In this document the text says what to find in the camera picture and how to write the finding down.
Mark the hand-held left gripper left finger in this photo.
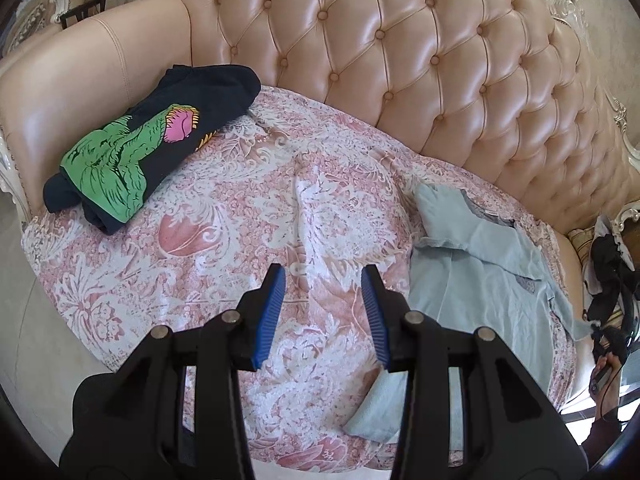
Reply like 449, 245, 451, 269
59, 263, 287, 480

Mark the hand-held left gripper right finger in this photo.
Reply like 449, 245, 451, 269
361, 264, 588, 480

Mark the light blue shirt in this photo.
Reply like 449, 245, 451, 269
342, 182, 596, 443

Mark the person's right forearm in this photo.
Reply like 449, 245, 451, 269
582, 410, 626, 468

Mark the person's right hand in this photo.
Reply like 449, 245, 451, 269
593, 352, 624, 395

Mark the black garment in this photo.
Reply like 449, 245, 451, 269
585, 234, 640, 326

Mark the striped cushion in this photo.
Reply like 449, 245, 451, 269
567, 227, 601, 261

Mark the grey white garment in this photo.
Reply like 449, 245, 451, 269
582, 214, 626, 301

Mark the pink floral blanket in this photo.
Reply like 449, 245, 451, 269
20, 85, 586, 471

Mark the black dinosaur print t-shirt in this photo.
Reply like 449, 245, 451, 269
42, 64, 262, 235

